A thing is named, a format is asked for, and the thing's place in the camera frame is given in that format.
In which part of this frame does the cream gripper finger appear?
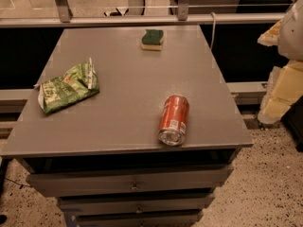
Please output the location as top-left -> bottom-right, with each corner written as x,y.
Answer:
258,61 -> 303,124
258,20 -> 282,46

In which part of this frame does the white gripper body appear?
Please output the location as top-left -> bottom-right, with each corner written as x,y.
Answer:
278,0 -> 303,61

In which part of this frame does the red coke can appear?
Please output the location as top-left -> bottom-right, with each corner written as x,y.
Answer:
158,95 -> 189,146

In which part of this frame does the green yellow sponge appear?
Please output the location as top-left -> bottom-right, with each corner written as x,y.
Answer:
141,29 -> 164,51

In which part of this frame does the grey drawer cabinet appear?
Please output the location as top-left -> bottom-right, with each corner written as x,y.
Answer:
0,25 -> 255,227

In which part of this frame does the middle grey drawer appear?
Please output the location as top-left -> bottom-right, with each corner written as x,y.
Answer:
59,192 -> 214,216

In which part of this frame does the grey drawer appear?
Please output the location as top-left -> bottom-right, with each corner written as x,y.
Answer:
59,192 -> 214,216
27,165 -> 233,197
77,210 -> 202,227

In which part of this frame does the bottom grey drawer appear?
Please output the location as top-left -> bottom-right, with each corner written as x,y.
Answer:
77,210 -> 202,227

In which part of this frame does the green chip bag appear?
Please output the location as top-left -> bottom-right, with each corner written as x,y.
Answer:
36,59 -> 99,114

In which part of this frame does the grey metal railing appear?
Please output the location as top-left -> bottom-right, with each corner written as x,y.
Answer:
0,0 -> 294,28

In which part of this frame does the top grey drawer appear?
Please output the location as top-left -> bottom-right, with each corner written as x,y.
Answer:
27,165 -> 233,197

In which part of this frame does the white cable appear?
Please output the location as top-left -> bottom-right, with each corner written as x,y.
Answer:
209,11 -> 218,50

